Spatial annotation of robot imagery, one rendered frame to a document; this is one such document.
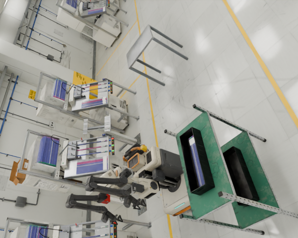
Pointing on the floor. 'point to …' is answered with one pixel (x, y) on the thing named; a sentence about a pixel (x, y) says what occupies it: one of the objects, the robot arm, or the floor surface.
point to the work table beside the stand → (131, 55)
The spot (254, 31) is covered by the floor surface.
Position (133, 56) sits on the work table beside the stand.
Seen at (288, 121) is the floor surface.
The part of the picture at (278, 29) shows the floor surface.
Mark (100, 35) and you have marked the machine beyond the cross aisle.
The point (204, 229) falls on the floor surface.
